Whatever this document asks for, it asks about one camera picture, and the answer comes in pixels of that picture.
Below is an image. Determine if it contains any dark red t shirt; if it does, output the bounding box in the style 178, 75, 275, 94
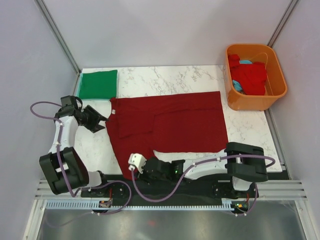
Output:
105, 91, 229, 180

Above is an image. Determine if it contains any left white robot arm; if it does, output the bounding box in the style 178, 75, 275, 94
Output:
39, 95, 110, 197

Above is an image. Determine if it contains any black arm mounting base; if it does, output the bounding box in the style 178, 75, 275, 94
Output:
51, 171, 291, 208

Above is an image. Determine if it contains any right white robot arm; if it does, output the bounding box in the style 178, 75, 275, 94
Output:
128, 142, 275, 197

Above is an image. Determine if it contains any folded green t shirt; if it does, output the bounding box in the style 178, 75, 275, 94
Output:
78, 70, 118, 100

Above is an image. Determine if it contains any folded teal t shirt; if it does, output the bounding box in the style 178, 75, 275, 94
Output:
74, 72, 83, 97

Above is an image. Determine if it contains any light blue t shirt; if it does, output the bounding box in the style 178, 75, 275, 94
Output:
232, 59, 252, 94

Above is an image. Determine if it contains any bright red t shirt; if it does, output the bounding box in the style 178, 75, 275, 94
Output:
228, 54, 268, 96

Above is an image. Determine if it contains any orange plastic basket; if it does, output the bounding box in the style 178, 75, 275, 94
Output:
223, 43, 288, 111

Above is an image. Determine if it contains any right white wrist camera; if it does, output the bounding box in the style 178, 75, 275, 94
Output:
128, 153, 147, 174

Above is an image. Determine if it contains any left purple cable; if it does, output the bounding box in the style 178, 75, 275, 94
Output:
29, 101, 133, 228

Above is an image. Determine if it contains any white slotted cable duct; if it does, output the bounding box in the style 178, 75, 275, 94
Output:
44, 198, 247, 211

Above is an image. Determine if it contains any aluminium rail profile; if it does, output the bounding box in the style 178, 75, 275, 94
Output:
34, 180, 307, 201

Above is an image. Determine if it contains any left aluminium frame post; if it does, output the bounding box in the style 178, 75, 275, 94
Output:
33, 0, 81, 74

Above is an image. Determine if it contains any aluminium frame post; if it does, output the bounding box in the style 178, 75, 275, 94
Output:
267, 0, 300, 48
33, 0, 81, 74

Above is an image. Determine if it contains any right aluminium frame post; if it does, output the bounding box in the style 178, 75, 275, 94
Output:
267, 0, 300, 48

